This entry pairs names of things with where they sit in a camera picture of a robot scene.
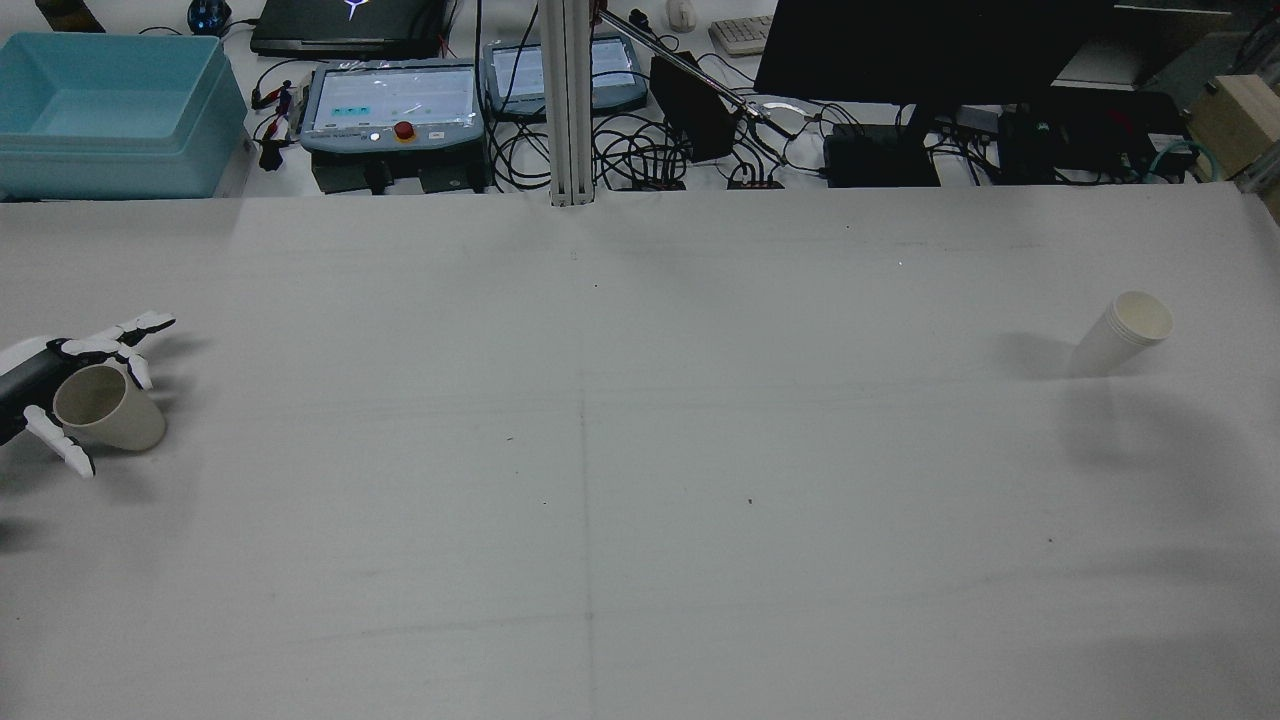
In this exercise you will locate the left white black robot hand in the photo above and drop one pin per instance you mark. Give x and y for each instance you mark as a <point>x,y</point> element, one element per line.
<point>30,385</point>

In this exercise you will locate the beige paper cup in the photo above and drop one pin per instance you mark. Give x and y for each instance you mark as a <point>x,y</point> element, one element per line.
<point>115,415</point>

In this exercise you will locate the white paper cups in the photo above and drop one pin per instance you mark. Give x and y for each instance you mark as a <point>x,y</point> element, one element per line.
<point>1115,340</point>

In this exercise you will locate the light blue plastic bin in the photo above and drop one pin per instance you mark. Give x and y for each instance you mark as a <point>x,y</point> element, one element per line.
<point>110,120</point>

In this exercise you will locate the brown flat object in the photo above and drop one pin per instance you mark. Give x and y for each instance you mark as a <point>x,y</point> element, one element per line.
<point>70,14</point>

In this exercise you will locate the blue glowing mouse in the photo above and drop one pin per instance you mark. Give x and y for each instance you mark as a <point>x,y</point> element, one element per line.
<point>209,15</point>

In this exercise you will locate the black pendant holder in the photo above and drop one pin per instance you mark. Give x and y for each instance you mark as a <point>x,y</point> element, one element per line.
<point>400,175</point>

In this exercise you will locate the teach pendant with red button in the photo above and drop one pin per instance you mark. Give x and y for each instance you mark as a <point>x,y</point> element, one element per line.
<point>390,105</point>

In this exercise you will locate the black laptop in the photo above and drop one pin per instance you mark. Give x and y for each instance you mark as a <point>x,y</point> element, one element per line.
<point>350,30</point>

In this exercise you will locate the grey teach pendant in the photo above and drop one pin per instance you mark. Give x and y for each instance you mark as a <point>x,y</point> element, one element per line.
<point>610,75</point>

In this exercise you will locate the upright black box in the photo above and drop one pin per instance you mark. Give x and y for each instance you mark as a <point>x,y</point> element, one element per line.
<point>695,110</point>

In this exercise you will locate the silver metal rod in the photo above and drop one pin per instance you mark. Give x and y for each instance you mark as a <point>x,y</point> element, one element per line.
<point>680,62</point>

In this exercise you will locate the white computer mouse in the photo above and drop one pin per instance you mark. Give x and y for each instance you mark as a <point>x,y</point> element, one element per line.
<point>681,14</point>

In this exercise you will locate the beige keyboard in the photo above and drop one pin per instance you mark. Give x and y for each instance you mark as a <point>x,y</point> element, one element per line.
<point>742,35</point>

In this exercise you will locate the flat black box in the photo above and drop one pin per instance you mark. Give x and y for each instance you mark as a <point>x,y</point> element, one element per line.
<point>880,160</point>

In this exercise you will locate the black monitor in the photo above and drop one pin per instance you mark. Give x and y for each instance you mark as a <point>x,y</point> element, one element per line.
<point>930,45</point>

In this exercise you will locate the grey flat box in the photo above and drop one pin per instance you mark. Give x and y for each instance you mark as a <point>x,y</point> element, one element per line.
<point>1140,50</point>

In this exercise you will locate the wooden box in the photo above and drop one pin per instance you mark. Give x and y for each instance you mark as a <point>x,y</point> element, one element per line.
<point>1235,125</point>

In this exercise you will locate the aluminium profile post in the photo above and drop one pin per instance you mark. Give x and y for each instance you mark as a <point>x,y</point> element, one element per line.
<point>568,100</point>

